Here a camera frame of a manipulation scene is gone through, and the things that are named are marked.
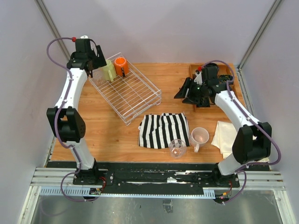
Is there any black white striped cloth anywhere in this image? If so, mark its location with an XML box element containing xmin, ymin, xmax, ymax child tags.
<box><xmin>138</xmin><ymin>113</ymin><xmax>190</xmax><ymax>149</ymax></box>

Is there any large pink mug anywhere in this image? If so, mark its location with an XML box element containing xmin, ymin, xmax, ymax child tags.
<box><xmin>189</xmin><ymin>127</ymin><xmax>209</xmax><ymax>153</ymax></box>

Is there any green patterned rolled sock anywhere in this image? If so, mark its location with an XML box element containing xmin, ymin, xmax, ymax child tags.
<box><xmin>219</xmin><ymin>75</ymin><xmax>233</xmax><ymax>85</ymax></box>

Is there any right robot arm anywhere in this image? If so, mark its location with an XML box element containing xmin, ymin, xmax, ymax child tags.
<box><xmin>174</xmin><ymin>64</ymin><xmax>272</xmax><ymax>187</ymax></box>

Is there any dark green rolled sock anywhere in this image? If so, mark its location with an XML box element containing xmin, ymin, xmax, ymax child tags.
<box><xmin>197</xmin><ymin>97</ymin><xmax>210</xmax><ymax>108</ymax></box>

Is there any light green mug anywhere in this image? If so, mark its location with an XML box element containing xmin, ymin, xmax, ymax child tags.
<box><xmin>100</xmin><ymin>59</ymin><xmax>117</xmax><ymax>82</ymax></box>

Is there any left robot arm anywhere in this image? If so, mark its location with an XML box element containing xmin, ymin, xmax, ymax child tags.
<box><xmin>46</xmin><ymin>36</ymin><xmax>107</xmax><ymax>185</ymax></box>

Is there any clear glass front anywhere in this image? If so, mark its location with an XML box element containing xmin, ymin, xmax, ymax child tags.
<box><xmin>169</xmin><ymin>139</ymin><xmax>187</xmax><ymax>158</ymax></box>

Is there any aluminium frame rail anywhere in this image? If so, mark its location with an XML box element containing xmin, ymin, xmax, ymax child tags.
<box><xmin>18</xmin><ymin>162</ymin><xmax>296</xmax><ymax>224</ymax></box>

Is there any wooden compartment tray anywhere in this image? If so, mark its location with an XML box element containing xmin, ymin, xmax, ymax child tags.
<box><xmin>188</xmin><ymin>63</ymin><xmax>242</xmax><ymax>113</ymax></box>

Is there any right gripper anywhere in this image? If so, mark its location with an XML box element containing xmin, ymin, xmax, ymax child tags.
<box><xmin>174</xmin><ymin>77</ymin><xmax>207</xmax><ymax>105</ymax></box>

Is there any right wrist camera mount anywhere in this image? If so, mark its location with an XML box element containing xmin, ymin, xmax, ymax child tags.
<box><xmin>194</xmin><ymin>70</ymin><xmax>203</xmax><ymax>85</ymax></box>

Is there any clear glass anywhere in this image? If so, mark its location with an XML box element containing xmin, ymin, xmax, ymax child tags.
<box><xmin>91</xmin><ymin>71</ymin><xmax>106</xmax><ymax>86</ymax></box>
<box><xmin>169</xmin><ymin>139</ymin><xmax>187</xmax><ymax>158</ymax></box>

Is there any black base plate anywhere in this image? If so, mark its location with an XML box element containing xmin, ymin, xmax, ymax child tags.
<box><xmin>72</xmin><ymin>161</ymin><xmax>241</xmax><ymax>196</ymax></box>

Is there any white wire dish rack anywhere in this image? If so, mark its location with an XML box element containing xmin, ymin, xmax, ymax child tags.
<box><xmin>89</xmin><ymin>62</ymin><xmax>162</xmax><ymax>126</ymax></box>

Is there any orange mug black handle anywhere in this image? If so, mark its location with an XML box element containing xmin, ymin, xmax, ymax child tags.
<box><xmin>114</xmin><ymin>57</ymin><xmax>129</xmax><ymax>77</ymax></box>

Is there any cream folded cloth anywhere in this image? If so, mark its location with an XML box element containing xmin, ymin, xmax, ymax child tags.
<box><xmin>211</xmin><ymin>120</ymin><xmax>269</xmax><ymax>164</ymax></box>

